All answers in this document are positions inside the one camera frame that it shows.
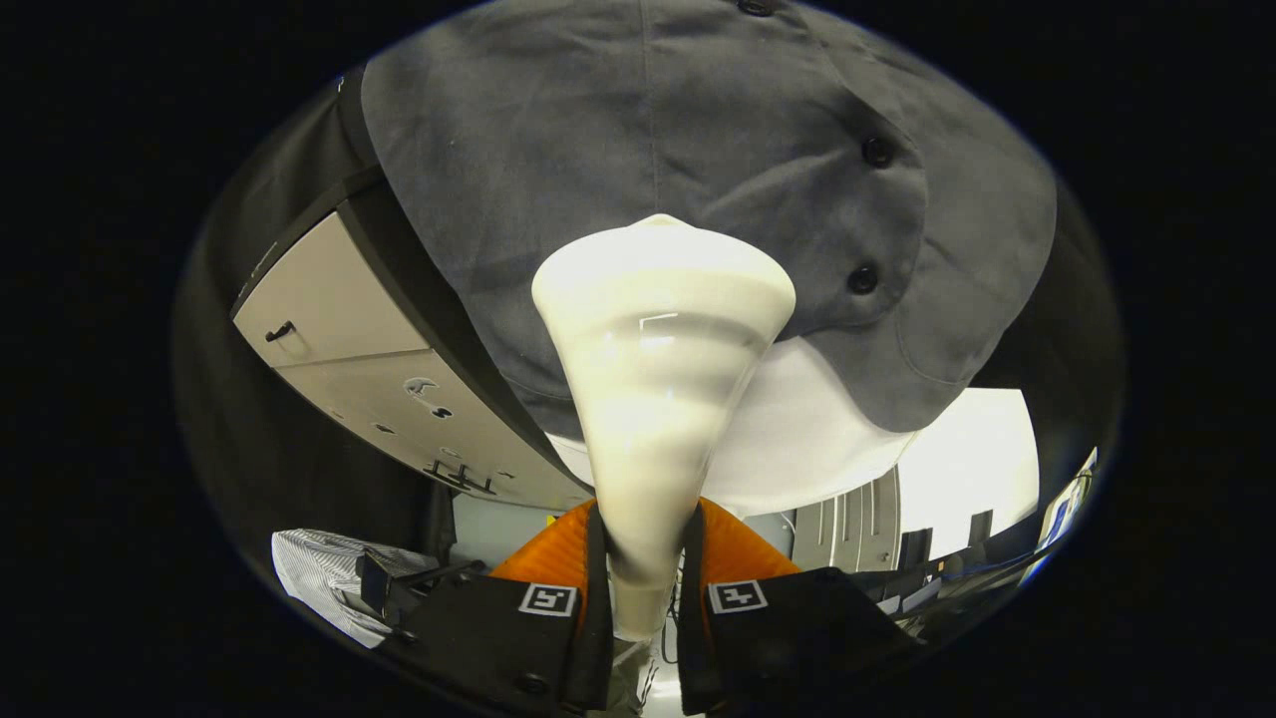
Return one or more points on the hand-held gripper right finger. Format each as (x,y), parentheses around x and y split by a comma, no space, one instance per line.
(693,618)

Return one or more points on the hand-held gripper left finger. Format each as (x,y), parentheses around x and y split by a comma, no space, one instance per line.
(598,618)

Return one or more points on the white garment steamer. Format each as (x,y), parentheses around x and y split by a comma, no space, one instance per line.
(658,379)

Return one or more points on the grey button shirt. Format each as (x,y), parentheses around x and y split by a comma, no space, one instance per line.
(618,130)

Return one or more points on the grey panelled door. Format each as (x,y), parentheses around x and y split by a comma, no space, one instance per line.
(847,524)

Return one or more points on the white mannequin torso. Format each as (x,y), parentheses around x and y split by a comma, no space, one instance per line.
(797,439)

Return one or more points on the black speaker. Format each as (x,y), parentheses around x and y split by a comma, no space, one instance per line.
(981,529)
(917,548)

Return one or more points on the striped white cloth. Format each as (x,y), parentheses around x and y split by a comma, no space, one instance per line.
(314,573)

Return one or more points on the cluttered white desk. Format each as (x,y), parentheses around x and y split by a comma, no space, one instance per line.
(1065,504)

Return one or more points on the grey drawer cabinet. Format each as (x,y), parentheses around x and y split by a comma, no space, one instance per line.
(339,309)

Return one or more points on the black metal frame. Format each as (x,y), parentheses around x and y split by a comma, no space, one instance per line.
(384,588)

